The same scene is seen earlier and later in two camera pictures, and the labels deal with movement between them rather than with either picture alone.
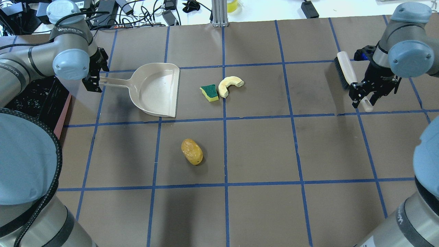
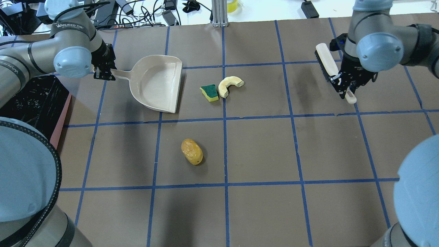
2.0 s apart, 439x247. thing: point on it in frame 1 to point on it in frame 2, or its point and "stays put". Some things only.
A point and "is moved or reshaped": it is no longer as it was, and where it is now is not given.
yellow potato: [192, 151] stays put
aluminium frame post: [219, 13] stays put
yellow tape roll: [232, 6] stays put
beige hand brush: [348, 77] is moved or reshaped
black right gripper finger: [375, 96] to [352, 86]
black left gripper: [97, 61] to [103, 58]
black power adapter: [309, 10] stays put
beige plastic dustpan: [155, 87] is moved or reshaped
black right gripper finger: [356, 92] to [340, 84]
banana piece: [227, 81] stays put
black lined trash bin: [46, 98] stays put
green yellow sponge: [210, 92] stays put
